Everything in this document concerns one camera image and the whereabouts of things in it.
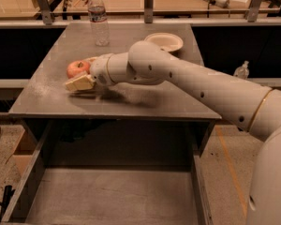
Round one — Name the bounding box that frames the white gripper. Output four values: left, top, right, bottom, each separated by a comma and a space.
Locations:
65, 53, 114, 92

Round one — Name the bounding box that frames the red apple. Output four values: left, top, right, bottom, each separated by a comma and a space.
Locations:
67, 60, 90, 79

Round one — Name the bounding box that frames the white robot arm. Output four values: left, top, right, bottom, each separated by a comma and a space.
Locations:
66, 41, 281, 225

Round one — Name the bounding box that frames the grey open top drawer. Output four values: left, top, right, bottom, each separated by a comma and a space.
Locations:
0, 121, 214, 225

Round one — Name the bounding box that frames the grey metal cabinet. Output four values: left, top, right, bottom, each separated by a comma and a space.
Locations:
8, 22, 222, 157

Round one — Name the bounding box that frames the clear plastic water bottle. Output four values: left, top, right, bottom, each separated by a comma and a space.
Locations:
88, 0, 110, 46

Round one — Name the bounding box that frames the white paper bowl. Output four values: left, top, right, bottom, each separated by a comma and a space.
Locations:
144, 33, 184, 53

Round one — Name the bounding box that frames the grey metal bracket left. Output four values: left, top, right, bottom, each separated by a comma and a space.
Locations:
37, 0, 53, 25

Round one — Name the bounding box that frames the grey metal bracket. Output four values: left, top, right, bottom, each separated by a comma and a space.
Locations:
244, 0, 263, 23
143, 0, 154, 23
37, 0, 53, 25

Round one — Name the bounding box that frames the grey metal bracket middle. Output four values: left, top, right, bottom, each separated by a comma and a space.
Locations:
143, 0, 154, 23

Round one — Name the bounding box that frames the grey metal bracket right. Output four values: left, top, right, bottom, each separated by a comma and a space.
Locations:
244, 0, 263, 23

